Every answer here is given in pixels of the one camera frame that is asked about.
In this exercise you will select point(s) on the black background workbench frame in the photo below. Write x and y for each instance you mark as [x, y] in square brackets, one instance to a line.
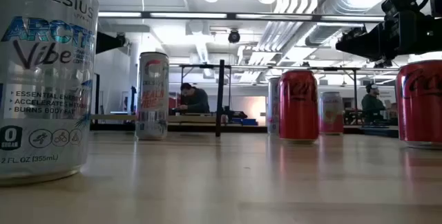
[248, 67]

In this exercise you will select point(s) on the Celsius Peach Vibe can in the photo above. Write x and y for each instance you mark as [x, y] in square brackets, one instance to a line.
[152, 96]
[273, 106]

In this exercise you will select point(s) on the red Coca-Cola can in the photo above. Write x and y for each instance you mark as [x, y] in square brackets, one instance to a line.
[419, 103]
[298, 106]

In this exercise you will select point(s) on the black ceiling track spotlight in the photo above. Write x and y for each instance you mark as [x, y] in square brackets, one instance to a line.
[383, 64]
[352, 32]

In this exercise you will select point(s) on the blue boxes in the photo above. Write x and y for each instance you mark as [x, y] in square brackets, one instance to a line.
[248, 122]

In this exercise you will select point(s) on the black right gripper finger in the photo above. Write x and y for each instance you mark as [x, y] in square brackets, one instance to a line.
[366, 46]

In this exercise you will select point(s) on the Celsius Arctic Vibe can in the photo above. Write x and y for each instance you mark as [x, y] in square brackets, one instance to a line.
[45, 79]

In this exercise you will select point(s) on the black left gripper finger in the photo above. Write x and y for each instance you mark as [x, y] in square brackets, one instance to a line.
[103, 42]

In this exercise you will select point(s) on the black shelf end frame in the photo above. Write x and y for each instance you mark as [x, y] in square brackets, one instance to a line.
[220, 96]

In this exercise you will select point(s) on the person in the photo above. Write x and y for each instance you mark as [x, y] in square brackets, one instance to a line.
[195, 101]
[372, 106]

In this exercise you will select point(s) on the round black ceiling camera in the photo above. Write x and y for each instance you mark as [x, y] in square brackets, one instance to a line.
[121, 40]
[234, 37]

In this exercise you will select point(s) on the overhead light bar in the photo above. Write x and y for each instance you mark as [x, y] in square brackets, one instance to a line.
[231, 16]

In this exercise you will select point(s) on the pink Spindrift can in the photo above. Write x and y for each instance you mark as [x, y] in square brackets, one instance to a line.
[331, 113]

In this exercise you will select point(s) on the silver ventilation duct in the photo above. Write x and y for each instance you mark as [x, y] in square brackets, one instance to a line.
[342, 2]

